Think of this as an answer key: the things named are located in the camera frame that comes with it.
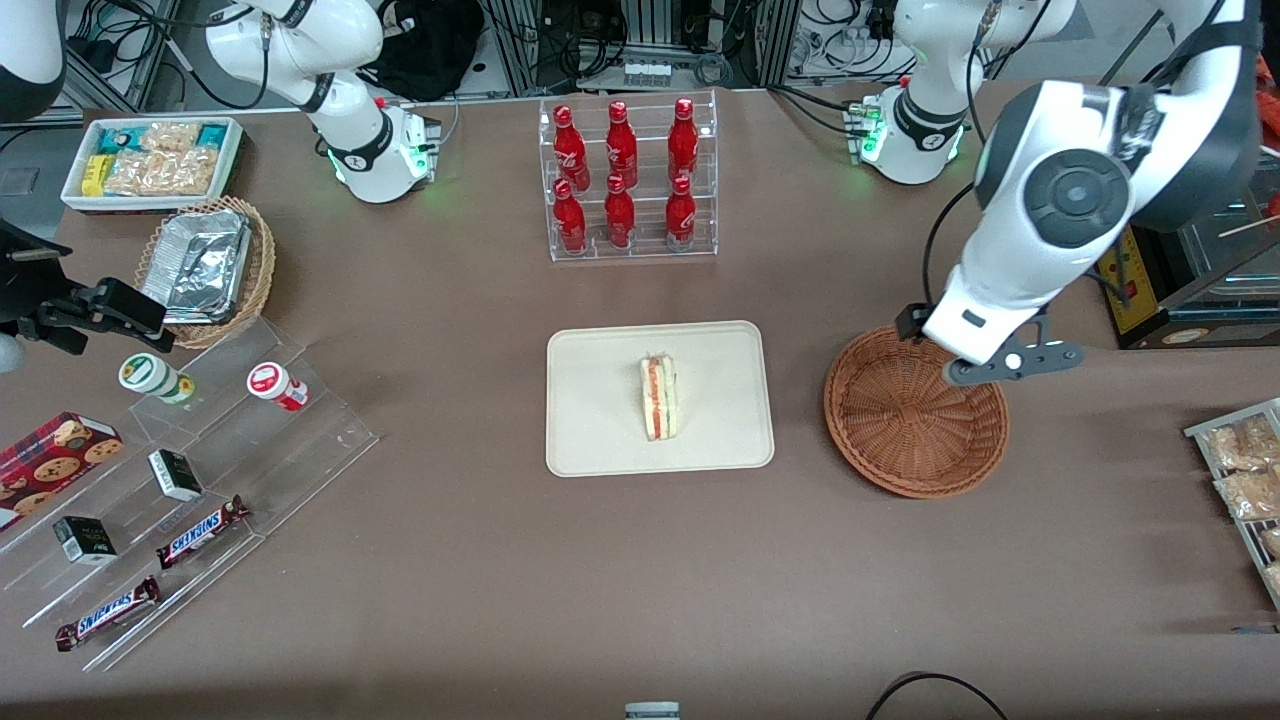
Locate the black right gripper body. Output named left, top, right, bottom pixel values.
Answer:
left=0, top=222, right=71, bottom=331

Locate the triangle sandwich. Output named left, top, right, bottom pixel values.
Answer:
left=640, top=352, right=681, bottom=443

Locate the brown wicker basket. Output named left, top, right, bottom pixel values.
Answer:
left=823, top=325, right=1011, bottom=499

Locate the light wicker basket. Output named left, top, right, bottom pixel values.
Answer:
left=133, top=195, right=277, bottom=351

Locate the grey snack tray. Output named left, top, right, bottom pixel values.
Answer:
left=1185, top=398, right=1280, bottom=611

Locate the beige rectangular tray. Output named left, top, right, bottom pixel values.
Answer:
left=545, top=320, right=776, bottom=479

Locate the green lid sunflower cup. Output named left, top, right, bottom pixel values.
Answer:
left=118, top=352, right=196, bottom=406

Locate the silver foil packet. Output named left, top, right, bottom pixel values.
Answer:
left=140, top=208, right=251, bottom=326

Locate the white snack bin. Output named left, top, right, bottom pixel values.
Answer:
left=60, top=117, right=246, bottom=216

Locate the clear bag of crackers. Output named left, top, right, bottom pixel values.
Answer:
left=104, top=147, right=218, bottom=197
left=140, top=121, right=203, bottom=154

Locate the red tartan cookie box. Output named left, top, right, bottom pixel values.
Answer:
left=0, top=412, right=126, bottom=533

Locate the red lid white cup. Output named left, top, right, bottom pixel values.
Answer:
left=247, top=362, right=311, bottom=413

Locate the black appliance with yellow panel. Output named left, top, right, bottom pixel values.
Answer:
left=1100, top=190, right=1280, bottom=351

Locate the small black carton box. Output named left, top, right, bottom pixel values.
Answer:
left=52, top=516, right=118, bottom=566
left=148, top=449, right=204, bottom=503

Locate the clear acrylic stepped stand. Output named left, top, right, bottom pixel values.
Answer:
left=0, top=315, right=381, bottom=673

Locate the Snickers chocolate bar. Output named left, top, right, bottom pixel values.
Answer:
left=155, top=495, right=251, bottom=571
left=55, top=575, right=163, bottom=653

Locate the red cola bottle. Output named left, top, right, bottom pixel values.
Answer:
left=553, top=104, right=591, bottom=191
left=604, top=174, right=637, bottom=249
left=668, top=97, right=700, bottom=183
left=553, top=178, right=588, bottom=254
left=665, top=174, right=697, bottom=247
left=604, top=100, right=639, bottom=189

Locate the orange red object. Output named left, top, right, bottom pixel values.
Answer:
left=1255, top=55, right=1280, bottom=151

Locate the clear acrylic bottle rack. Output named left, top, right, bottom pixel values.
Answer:
left=538, top=90, right=719, bottom=263

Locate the black bag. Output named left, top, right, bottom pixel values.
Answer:
left=372, top=0, right=488, bottom=103

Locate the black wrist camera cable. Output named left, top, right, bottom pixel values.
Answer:
left=920, top=180, right=991, bottom=313

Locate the black floor cable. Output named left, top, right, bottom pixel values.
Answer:
left=865, top=671, right=1011, bottom=720

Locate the aluminium frame rack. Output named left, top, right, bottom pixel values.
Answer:
left=480, top=0, right=801, bottom=96

